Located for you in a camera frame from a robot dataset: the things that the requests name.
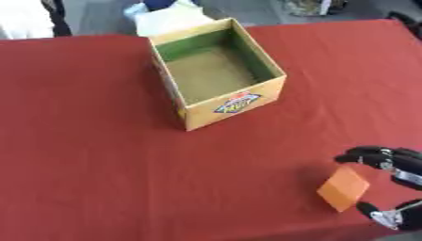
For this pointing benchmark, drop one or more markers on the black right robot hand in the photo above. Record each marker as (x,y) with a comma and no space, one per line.
(404,163)

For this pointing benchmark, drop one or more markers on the orange square block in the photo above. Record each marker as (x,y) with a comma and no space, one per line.
(343,188)

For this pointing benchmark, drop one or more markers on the tan cardboard box green inside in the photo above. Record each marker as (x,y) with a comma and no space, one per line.
(220,75)

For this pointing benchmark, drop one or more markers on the black chair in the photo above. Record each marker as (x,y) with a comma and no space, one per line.
(406,21)

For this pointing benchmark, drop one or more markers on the patterned bag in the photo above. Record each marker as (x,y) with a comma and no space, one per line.
(313,7)

